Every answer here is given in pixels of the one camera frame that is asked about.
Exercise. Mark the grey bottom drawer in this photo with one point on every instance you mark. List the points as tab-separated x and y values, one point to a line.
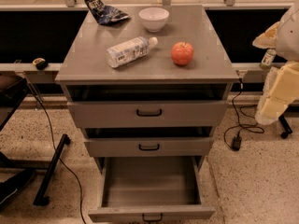
150	189

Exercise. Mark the black stand leg left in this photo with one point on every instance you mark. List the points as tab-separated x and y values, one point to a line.
41	199

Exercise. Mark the grey drawer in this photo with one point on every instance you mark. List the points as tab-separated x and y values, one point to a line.
150	189
113	107
148	142

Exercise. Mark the clear plastic water bottle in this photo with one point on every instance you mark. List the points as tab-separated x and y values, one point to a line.
130	50

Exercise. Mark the small black yellow device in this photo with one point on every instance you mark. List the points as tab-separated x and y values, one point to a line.
40	63

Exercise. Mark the black power adapter with cable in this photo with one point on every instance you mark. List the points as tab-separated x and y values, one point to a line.
235	144

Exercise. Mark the black wheeled stand leg right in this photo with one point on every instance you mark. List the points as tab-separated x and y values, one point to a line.
285	125

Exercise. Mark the grey top drawer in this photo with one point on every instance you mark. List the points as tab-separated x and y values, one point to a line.
113	107

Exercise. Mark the red apple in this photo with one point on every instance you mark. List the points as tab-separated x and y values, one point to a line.
182	53

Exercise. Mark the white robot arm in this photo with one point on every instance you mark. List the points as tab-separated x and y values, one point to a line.
287	39

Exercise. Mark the small green label bottle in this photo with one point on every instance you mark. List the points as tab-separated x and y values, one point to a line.
268	58

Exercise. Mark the grey middle drawer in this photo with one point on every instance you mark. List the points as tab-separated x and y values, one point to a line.
148	142

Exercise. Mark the grey drawer cabinet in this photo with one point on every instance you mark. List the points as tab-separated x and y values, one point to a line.
86	64

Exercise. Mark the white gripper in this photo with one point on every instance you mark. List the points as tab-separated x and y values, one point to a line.
289	38

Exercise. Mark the white ceramic bowl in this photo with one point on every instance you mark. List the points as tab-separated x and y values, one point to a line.
153	19

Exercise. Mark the dark table left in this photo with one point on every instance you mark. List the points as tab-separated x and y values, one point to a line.
13	90

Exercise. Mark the dark blue snack bag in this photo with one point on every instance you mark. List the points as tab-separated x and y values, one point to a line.
105	14

